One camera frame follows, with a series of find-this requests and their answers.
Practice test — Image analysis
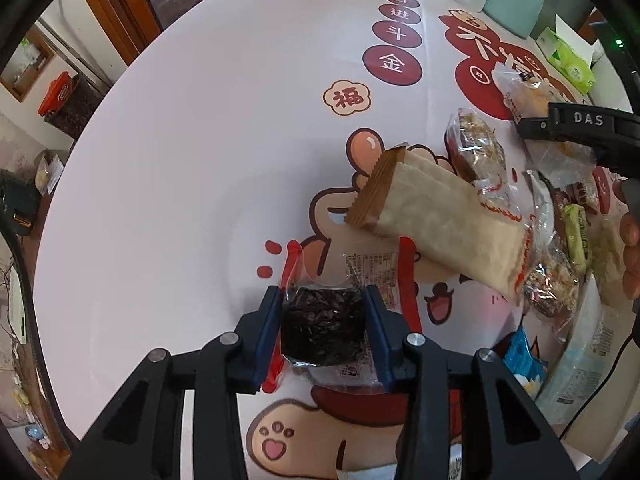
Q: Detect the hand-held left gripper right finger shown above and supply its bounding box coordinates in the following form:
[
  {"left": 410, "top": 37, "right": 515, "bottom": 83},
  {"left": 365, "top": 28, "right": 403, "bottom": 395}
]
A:
[{"left": 362, "top": 284, "right": 581, "bottom": 480}]

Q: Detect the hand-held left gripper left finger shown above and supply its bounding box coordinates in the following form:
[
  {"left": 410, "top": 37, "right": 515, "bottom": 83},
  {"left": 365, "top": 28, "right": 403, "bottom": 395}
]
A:
[{"left": 60, "top": 285, "right": 283, "bottom": 480}]

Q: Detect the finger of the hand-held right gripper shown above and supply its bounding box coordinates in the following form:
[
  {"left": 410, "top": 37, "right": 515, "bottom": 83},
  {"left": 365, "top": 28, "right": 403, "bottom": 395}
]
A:
[{"left": 515, "top": 116, "right": 551, "bottom": 142}]

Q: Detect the clear bread packet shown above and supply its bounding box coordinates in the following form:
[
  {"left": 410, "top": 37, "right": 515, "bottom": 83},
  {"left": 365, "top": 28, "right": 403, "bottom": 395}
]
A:
[{"left": 491, "top": 62, "right": 598, "bottom": 188}]

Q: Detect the clear packet of dark seeds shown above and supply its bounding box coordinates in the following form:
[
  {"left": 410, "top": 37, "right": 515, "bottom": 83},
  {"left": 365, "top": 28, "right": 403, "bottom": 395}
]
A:
[{"left": 260, "top": 240, "right": 418, "bottom": 396}]

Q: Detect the green snack packet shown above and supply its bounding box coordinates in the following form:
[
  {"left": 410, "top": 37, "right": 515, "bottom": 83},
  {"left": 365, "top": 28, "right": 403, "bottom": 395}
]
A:
[{"left": 562, "top": 204, "right": 591, "bottom": 273}]

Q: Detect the blue snack packet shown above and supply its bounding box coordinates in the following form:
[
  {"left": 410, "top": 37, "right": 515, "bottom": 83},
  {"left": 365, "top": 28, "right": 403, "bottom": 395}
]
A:
[{"left": 501, "top": 327, "right": 548, "bottom": 396}]

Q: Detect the person's right hand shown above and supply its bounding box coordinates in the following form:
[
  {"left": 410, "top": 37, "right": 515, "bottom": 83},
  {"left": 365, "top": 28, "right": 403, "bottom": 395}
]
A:
[{"left": 619, "top": 210, "right": 640, "bottom": 302}]

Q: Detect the clear packet of nut brittle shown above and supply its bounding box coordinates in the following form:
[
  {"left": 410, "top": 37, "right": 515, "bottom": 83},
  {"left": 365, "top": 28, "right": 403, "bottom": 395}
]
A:
[
  {"left": 520, "top": 245, "right": 586, "bottom": 318},
  {"left": 445, "top": 109, "right": 516, "bottom": 201}
]

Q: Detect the green tissue pack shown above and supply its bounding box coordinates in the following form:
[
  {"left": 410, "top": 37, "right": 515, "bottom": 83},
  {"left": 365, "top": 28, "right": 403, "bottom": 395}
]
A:
[{"left": 536, "top": 27, "right": 597, "bottom": 95}]

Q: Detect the clear packet of beige crumbs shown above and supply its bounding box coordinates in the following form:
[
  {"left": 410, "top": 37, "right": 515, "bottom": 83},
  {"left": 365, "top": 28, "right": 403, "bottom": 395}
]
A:
[{"left": 590, "top": 212, "right": 628, "bottom": 308}]

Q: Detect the beige packet with brown end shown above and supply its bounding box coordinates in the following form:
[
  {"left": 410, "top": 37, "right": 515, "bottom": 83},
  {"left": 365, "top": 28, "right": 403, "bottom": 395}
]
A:
[{"left": 345, "top": 146, "right": 532, "bottom": 306}]

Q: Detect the mint green box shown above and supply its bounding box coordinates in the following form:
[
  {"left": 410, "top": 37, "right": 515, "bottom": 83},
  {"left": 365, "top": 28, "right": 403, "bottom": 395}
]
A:
[{"left": 482, "top": 0, "right": 546, "bottom": 40}]

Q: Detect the printed tablecloth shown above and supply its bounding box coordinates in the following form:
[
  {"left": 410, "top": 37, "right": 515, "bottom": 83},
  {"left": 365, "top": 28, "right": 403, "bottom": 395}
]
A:
[{"left": 32, "top": 0, "right": 640, "bottom": 480}]

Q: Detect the white plastic packet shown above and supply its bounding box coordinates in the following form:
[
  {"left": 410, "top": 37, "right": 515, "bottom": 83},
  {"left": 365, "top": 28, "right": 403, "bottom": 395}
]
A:
[{"left": 537, "top": 275, "right": 621, "bottom": 411}]

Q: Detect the white device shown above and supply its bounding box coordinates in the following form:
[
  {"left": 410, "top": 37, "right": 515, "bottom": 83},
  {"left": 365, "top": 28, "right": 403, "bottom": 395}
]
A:
[{"left": 7, "top": 265, "right": 31, "bottom": 346}]

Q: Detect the black device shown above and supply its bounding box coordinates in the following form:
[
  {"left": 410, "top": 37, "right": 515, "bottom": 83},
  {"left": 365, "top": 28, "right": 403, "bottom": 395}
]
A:
[{"left": 0, "top": 170, "right": 41, "bottom": 231}]

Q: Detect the orange-lid storage bin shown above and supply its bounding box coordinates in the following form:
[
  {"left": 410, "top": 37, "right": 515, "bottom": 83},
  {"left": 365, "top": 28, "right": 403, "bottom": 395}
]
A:
[{"left": 39, "top": 71, "right": 101, "bottom": 140}]

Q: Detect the black cable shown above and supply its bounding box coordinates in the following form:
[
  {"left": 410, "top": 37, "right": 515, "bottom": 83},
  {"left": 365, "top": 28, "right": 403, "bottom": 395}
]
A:
[{"left": 557, "top": 332, "right": 640, "bottom": 438}]

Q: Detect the wooden wall shelf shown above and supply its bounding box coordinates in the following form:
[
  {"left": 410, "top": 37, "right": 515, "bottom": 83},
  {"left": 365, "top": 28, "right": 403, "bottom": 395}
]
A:
[{"left": 0, "top": 25, "right": 57, "bottom": 103}]

